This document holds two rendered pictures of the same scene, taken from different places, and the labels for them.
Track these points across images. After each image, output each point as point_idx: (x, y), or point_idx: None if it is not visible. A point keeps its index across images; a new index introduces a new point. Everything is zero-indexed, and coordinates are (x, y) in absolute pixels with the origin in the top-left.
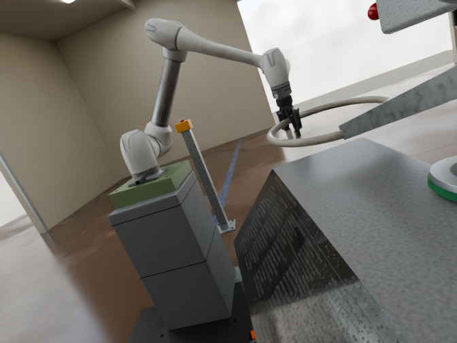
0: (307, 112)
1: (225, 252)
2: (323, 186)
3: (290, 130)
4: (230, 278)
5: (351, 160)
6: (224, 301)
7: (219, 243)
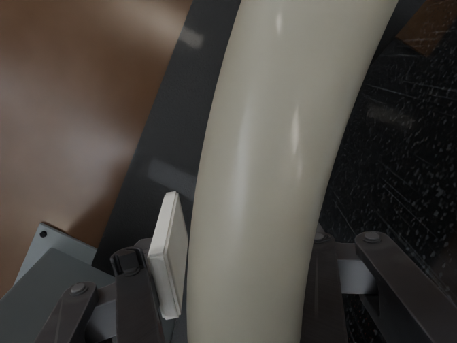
0: (381, 37)
1: (36, 297)
2: None
3: (168, 257)
4: (96, 287)
5: None
6: (169, 329)
7: (30, 331)
